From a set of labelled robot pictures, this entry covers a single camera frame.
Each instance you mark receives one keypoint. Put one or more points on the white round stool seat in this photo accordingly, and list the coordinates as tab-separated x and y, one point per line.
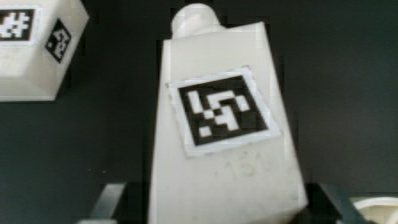
379	209

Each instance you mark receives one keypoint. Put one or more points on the white stool leg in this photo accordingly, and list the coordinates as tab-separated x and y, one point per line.
227	178
42	28

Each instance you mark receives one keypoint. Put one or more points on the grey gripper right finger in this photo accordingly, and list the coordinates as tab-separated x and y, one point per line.
331	209

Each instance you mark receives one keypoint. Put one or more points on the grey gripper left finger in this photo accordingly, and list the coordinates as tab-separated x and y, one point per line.
102	215

